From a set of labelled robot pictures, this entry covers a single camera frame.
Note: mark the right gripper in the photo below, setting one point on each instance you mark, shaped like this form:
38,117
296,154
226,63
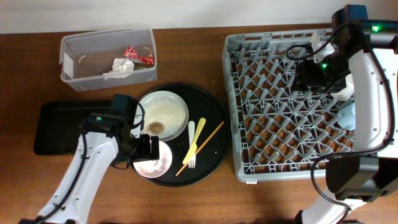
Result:
303,77

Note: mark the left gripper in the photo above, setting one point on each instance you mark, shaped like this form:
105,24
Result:
144,149

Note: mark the small white tissue piece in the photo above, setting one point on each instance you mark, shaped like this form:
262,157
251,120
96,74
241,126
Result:
152,166

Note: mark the pink bowl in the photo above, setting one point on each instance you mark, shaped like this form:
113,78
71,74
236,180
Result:
165,155

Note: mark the white plastic cup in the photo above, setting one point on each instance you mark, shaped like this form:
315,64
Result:
347,92

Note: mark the light blue cup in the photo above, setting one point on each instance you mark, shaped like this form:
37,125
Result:
347,118

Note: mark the white napkin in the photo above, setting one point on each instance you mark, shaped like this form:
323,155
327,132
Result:
121,68

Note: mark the red snack wrapper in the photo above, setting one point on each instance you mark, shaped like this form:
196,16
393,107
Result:
132,54

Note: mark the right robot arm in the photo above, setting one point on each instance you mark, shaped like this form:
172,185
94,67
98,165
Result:
366,50

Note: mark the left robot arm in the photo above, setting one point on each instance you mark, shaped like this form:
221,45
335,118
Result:
103,137

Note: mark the grey dishwasher rack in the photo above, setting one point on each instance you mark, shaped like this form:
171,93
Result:
278,133

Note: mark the clear plastic waste bin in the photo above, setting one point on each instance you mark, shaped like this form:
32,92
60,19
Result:
87,56

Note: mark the brown food patty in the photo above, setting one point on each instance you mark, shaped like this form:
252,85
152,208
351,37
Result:
155,128

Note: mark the grey plate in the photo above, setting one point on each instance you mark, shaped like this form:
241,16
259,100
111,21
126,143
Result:
166,95

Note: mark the white rice pile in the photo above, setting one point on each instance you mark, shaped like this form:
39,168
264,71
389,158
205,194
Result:
168,112

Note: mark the wooden chopstick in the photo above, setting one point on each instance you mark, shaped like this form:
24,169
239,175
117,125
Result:
208,140

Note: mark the white plastic fork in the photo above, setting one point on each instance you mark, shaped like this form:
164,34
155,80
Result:
191,133

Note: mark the round black serving tray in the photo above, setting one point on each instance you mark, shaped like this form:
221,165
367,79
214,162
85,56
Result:
201,104

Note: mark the yellow plastic knife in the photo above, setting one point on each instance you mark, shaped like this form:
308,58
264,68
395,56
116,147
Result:
194,131

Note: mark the black rectangular tray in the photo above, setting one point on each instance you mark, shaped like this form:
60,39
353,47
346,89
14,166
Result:
62,122

